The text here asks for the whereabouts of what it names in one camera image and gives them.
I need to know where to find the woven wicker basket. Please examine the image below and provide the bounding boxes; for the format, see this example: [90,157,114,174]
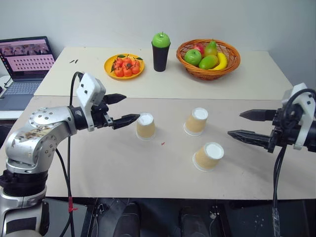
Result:
[176,39,241,81]

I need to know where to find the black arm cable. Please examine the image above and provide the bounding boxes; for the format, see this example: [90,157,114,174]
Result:
[271,88,316,237]
[55,71,85,237]

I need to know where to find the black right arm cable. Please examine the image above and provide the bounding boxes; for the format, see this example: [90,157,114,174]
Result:
[271,88,316,237]

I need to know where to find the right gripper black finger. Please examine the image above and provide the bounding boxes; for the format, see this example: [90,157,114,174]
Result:
[227,129,275,152]
[238,109,278,122]

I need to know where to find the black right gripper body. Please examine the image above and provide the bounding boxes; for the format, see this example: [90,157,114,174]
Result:
[267,107,304,154]

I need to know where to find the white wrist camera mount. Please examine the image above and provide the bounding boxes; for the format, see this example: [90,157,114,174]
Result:
[281,82,316,151]
[76,72,107,132]

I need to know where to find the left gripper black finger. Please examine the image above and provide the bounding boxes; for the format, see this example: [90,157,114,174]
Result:
[103,93,127,105]
[113,113,142,130]

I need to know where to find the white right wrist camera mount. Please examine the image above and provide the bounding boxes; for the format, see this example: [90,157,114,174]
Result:
[281,82,316,151]

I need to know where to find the tall black cup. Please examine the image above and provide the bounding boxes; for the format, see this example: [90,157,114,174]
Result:
[151,40,171,73]

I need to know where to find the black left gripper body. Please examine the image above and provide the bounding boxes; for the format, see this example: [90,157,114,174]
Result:
[91,95,116,129]

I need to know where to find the yellow banana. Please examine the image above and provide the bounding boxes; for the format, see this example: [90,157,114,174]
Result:
[211,52,228,71]

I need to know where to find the yellow plastic plate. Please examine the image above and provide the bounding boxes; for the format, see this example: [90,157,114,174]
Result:
[104,53,146,80]

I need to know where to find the green mango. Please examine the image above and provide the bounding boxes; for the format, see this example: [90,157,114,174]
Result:
[198,54,219,70]

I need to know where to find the green red pear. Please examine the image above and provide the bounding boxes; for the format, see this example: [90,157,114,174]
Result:
[203,39,219,58]

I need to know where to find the green apple with stem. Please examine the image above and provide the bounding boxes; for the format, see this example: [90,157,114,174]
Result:
[152,31,171,48]

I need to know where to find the tan paper cup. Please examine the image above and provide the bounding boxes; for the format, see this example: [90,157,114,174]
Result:
[136,112,156,142]
[183,107,209,137]
[192,142,225,173]

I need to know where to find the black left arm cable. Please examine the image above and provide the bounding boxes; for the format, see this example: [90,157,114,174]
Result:
[55,71,85,237]

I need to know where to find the grey open laptop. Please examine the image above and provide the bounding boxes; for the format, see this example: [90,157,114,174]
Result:
[0,36,57,111]

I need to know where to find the red apple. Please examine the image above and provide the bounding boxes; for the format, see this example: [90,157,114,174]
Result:
[193,43,206,56]

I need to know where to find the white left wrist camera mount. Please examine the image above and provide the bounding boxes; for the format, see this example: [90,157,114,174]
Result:
[76,72,107,132]

